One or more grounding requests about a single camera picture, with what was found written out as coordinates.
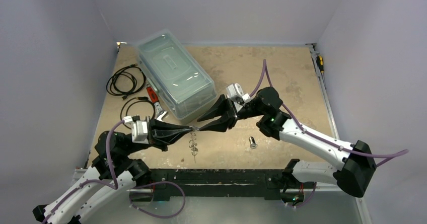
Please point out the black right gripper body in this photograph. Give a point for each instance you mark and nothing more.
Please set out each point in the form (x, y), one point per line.
(231, 115)

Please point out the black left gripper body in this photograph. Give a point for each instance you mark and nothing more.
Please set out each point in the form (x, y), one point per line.
(163, 147)

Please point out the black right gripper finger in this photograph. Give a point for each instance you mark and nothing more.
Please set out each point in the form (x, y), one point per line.
(220, 125)
(219, 111)

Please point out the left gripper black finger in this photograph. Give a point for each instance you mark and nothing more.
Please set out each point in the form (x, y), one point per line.
(161, 125)
(170, 137)

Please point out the metal key organizer plate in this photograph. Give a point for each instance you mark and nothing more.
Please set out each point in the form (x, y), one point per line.
(193, 142)

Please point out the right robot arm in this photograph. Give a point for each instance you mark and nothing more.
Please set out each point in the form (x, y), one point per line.
(350, 166)

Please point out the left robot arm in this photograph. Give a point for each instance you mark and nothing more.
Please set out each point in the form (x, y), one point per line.
(112, 172)

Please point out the small silver cylinder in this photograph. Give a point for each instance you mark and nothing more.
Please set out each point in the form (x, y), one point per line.
(253, 144)

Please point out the clear plastic storage box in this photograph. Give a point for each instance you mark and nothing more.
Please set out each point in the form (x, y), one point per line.
(178, 79)

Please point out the yellow black screwdriver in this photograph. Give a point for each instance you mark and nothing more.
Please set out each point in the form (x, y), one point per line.
(320, 63)

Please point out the red handled adjustable wrench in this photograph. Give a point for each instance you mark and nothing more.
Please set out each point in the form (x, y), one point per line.
(160, 112)

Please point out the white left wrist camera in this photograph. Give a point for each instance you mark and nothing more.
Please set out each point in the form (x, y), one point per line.
(139, 129)

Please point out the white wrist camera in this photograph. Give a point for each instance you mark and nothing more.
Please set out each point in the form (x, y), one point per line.
(139, 129)
(236, 94)

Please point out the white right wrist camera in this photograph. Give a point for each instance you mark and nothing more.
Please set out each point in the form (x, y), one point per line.
(236, 94)

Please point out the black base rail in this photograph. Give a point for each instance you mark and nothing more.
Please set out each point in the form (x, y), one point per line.
(269, 184)

